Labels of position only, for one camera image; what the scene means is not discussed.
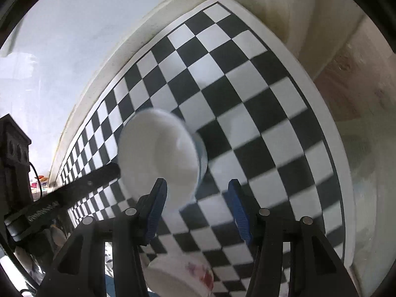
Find white bowl thin rim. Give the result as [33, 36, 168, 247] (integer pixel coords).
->
[118, 108, 208, 214]

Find plain white bowl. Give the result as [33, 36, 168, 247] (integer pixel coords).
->
[143, 254, 214, 296]

